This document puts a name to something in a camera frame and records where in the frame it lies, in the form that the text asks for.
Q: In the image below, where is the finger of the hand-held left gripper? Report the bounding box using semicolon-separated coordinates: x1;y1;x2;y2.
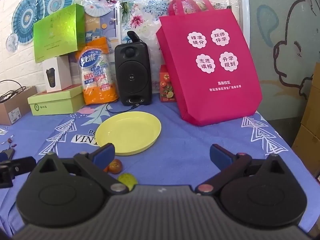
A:
0;156;37;188
0;149;16;161

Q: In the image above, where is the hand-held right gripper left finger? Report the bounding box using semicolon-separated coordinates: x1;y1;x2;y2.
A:
31;143;130;195

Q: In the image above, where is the light green shoe box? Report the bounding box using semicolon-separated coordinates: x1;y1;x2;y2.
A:
27;85;85;116

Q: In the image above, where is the black speaker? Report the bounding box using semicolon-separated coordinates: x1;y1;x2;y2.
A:
114;42;152;106

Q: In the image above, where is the green mango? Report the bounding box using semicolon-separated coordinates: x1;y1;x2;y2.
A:
117;173;138;190

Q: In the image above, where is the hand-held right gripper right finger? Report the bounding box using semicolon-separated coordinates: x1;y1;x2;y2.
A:
195;144;290;195

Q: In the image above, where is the black speaker cable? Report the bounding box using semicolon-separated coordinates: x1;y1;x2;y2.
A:
106;102;140;117

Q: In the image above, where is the white cup box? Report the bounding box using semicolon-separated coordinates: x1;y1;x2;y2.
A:
42;55;73;93

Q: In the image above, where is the calendar wall poster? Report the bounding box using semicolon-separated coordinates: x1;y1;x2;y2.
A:
85;12;120;55

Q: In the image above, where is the brown cardboard box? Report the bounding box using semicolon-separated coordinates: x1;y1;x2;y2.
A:
301;62;320;130
291;124;320;166
0;86;38;125

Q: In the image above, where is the yellow plate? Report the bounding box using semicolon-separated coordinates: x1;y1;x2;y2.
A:
95;112;162;156

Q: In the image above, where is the blue printed tablecloth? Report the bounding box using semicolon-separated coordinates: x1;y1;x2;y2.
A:
0;97;320;235

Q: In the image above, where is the pink tote bag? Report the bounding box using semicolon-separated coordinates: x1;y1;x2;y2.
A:
156;0;263;127

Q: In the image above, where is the small blue paper fan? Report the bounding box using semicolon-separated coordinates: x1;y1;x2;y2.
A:
5;34;19;53

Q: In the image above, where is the orange paper cup pack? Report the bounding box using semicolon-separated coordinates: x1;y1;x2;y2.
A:
79;37;119;105

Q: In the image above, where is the red plum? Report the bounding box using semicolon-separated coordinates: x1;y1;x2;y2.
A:
108;159;123;174

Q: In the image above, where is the black cable bundle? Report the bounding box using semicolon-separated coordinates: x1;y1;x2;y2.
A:
0;80;27;103

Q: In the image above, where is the large green gift box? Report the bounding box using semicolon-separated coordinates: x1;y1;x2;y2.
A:
33;4;85;64

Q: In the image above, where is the red cracker box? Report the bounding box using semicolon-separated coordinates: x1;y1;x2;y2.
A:
159;65;177;103

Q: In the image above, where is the large blue paper fan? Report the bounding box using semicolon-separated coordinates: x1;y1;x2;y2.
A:
11;0;48;45

